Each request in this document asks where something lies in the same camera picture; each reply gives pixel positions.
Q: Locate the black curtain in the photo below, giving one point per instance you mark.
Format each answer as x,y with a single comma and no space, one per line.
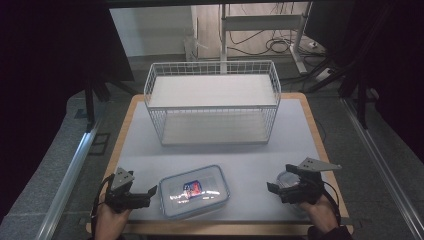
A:
50,66
396,66

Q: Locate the white metal desk frame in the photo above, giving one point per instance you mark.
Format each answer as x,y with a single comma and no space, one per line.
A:
260,22

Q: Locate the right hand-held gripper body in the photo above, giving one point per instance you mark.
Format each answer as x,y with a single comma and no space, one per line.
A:
305,190

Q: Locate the aluminium floor rail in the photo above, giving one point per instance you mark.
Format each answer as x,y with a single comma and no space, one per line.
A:
383,166
68,183

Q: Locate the black metal stand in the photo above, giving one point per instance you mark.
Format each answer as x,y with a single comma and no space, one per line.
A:
95,93
358,96

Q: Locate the white power strip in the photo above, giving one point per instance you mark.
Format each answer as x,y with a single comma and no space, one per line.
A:
324,75

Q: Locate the light grey table mat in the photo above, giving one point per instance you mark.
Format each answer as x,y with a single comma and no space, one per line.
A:
246,160

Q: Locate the person's left hand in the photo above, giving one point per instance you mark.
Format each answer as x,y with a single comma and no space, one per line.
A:
110,221

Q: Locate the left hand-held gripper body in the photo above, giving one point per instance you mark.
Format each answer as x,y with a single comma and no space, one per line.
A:
124,198

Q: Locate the person's right hand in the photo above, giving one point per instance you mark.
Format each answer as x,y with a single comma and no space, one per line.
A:
320,213

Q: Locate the large clear lidded food container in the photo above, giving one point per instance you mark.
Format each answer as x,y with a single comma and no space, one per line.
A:
194,200

